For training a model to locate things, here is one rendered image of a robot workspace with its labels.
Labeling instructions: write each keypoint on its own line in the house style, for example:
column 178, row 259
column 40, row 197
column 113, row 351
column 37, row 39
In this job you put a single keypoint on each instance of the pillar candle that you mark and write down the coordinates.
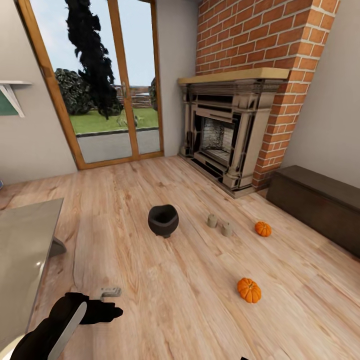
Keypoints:
column 212, row 221
column 227, row 229

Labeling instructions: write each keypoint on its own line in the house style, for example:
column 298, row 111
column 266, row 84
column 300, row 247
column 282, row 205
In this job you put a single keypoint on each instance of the pumpkin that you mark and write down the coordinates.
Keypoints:
column 249, row 290
column 263, row 229

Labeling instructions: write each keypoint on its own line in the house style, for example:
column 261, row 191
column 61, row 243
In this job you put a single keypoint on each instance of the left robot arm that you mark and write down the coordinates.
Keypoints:
column 50, row 337

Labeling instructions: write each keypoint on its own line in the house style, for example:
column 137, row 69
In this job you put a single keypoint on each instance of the door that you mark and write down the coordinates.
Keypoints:
column 101, row 65

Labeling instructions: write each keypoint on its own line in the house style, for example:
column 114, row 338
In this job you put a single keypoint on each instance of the cauldron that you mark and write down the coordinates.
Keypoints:
column 163, row 220

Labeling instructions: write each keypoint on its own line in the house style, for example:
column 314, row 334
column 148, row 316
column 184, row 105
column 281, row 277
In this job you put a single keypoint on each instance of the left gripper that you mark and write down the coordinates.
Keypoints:
column 104, row 312

